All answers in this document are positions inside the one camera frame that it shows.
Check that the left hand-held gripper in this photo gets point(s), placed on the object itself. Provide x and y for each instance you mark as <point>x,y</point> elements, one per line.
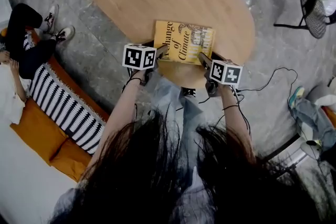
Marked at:
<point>137,57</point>

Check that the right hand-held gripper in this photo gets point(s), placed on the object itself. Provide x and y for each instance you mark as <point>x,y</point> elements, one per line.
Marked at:
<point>227,73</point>

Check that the yellow book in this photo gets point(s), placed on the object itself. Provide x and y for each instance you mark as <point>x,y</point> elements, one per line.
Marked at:
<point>183,39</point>

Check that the person's left forearm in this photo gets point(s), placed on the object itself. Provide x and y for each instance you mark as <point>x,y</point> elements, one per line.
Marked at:
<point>123,110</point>

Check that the person's right forearm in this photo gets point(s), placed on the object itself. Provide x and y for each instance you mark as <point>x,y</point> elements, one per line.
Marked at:
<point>233,120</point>

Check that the black wrist band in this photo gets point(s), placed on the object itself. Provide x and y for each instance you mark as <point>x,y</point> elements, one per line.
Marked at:
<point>229,107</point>
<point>134,80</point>

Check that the person's black shoe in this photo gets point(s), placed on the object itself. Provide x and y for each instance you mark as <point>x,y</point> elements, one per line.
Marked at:
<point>189,92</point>

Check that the light jeans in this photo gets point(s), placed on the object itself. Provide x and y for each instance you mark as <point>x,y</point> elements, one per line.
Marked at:
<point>170,102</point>

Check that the black round-back chair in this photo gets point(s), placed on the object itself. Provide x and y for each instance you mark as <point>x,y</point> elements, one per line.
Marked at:
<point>312,5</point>

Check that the white rounded floor device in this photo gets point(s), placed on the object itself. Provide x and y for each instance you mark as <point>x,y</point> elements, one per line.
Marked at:
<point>311,149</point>

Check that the orange cushion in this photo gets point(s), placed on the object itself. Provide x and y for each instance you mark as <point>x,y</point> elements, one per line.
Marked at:
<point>71,160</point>
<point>39,131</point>

